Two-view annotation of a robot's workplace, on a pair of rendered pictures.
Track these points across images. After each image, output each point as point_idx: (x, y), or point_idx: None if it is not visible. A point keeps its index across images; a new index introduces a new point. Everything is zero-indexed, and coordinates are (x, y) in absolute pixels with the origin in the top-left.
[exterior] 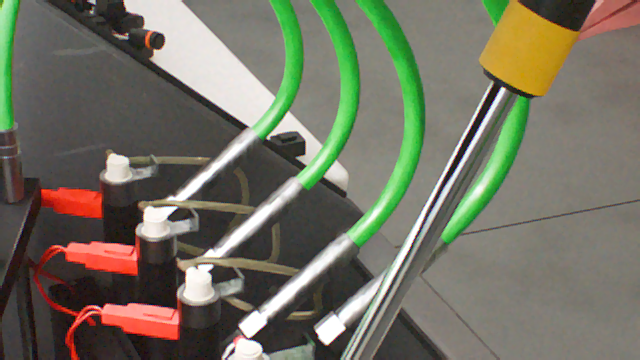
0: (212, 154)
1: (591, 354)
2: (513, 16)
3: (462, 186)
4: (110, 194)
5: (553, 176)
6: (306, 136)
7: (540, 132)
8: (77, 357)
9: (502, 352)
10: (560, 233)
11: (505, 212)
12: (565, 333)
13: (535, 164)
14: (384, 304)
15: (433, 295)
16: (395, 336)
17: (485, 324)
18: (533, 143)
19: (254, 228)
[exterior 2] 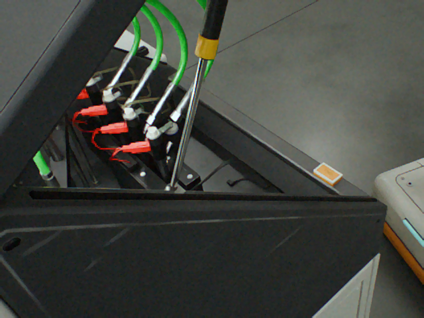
0: (118, 63)
1: (266, 87)
2: (200, 40)
3: (199, 87)
4: (89, 89)
5: (238, 24)
6: (147, 46)
7: (230, 8)
8: (97, 146)
9: (236, 95)
10: (246, 46)
11: (224, 43)
12: (256, 81)
13: (230, 22)
14: (188, 122)
15: (205, 91)
16: (197, 107)
17: (227, 86)
18: (228, 13)
19: (141, 87)
